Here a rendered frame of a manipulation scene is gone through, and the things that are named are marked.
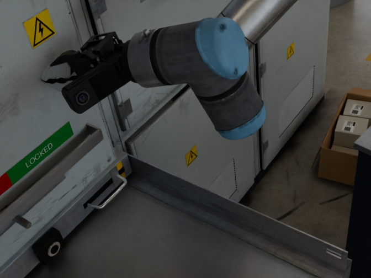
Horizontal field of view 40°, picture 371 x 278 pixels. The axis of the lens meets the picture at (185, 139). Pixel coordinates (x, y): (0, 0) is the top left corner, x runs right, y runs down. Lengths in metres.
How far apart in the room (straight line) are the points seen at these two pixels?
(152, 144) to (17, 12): 0.71
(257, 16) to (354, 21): 2.59
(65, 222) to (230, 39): 0.57
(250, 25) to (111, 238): 0.54
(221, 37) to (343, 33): 2.64
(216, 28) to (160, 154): 0.86
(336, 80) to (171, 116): 1.56
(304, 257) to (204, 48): 0.51
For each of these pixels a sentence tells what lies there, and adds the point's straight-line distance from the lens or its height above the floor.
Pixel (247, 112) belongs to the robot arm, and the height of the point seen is 1.20.
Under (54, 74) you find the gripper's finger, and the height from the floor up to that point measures 1.24.
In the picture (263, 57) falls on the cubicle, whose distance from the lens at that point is 1.94.
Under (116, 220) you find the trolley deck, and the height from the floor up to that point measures 0.85.
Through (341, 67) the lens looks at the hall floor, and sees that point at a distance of 3.04.
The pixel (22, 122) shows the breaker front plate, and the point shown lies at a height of 1.17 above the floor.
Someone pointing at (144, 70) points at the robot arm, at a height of 1.29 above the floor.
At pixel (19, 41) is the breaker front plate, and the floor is 1.31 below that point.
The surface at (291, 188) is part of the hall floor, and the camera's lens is 2.31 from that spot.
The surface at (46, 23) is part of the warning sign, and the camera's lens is 0.94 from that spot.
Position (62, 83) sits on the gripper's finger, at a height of 1.23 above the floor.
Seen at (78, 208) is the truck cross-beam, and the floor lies 0.91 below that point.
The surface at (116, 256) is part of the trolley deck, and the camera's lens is 1.10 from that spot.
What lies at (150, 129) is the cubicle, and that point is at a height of 0.78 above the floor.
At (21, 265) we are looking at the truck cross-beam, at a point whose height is 0.90.
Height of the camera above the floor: 1.71
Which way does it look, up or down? 41 degrees down
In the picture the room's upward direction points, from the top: 10 degrees counter-clockwise
